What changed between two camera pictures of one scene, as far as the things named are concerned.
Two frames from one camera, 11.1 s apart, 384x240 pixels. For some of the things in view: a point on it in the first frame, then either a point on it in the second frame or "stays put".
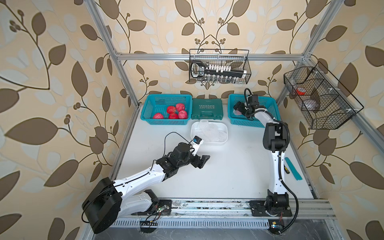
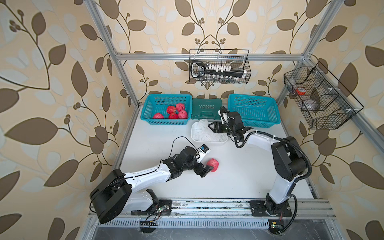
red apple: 182,114 stays put
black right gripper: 240,108 -> 217,124
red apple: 180,106 stays put
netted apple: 171,109 stays put
